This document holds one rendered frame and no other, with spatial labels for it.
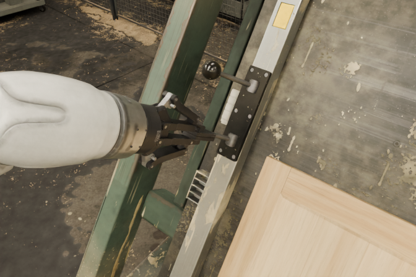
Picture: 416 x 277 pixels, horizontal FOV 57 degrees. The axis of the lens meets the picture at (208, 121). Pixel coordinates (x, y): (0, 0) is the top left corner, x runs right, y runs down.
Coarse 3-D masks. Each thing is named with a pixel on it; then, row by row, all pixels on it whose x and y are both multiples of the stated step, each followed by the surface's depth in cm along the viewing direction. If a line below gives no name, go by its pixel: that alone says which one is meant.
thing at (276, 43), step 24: (288, 0) 78; (288, 24) 78; (264, 48) 80; (288, 48) 81; (264, 96) 80; (216, 168) 83; (240, 168) 84; (216, 192) 83; (216, 216) 83; (192, 240) 85; (192, 264) 84
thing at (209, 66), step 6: (204, 66) 73; (210, 66) 72; (216, 66) 73; (204, 72) 73; (210, 72) 72; (216, 72) 73; (222, 72) 75; (210, 78) 73; (216, 78) 74; (228, 78) 76; (234, 78) 76; (246, 84) 78; (252, 84) 78; (258, 84) 79; (252, 90) 78
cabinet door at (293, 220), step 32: (256, 192) 81; (288, 192) 77; (320, 192) 74; (256, 224) 80; (288, 224) 77; (320, 224) 74; (352, 224) 71; (384, 224) 68; (256, 256) 80; (288, 256) 76; (320, 256) 73; (352, 256) 71; (384, 256) 68
